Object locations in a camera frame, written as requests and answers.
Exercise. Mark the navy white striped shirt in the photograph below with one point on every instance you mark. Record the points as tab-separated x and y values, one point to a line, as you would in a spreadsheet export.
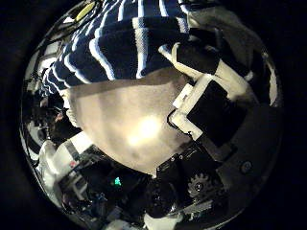
128	41

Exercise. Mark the black electronics rack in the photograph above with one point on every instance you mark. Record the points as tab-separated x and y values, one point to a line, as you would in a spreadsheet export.
108	185

